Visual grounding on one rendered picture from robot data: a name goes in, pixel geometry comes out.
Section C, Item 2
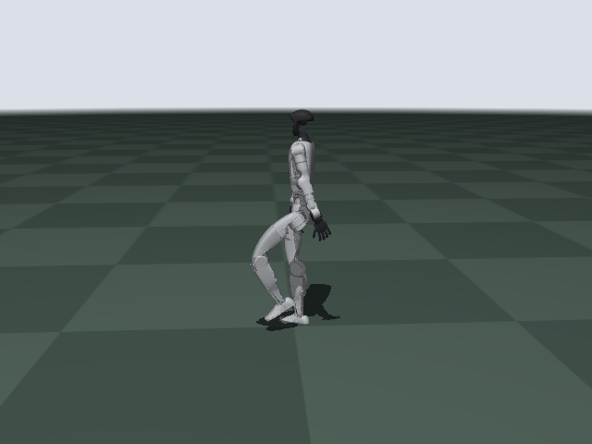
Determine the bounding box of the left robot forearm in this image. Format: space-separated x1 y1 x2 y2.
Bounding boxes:
299 178 321 219

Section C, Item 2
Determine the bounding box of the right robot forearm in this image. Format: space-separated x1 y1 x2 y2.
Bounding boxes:
290 191 300 205

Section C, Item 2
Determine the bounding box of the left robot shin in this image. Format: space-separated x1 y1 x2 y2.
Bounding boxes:
249 255 284 305

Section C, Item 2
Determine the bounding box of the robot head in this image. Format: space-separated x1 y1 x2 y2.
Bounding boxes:
290 109 314 142

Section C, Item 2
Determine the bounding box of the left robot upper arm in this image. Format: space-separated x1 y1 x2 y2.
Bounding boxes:
290 143 310 190

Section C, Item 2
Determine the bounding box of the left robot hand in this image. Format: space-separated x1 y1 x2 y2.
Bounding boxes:
310 209 331 241

